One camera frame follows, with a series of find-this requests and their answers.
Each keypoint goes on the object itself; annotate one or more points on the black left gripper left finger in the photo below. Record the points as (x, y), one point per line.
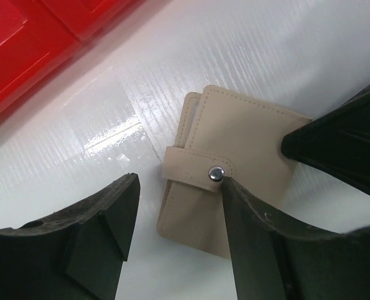
(75, 253)

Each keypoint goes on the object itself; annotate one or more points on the red right plastic bin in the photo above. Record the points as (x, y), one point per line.
(84, 17)

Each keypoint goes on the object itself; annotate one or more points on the red middle plastic bin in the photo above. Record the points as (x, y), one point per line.
(33, 42)

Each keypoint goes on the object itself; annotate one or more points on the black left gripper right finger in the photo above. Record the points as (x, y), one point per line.
(276, 256)

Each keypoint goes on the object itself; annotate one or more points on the red plastic bin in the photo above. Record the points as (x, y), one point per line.
(33, 42)
(84, 17)

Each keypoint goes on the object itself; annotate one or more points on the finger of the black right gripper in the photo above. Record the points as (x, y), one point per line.
(337, 143)

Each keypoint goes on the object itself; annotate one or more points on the beige leather card holder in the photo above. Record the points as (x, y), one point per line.
(241, 135)

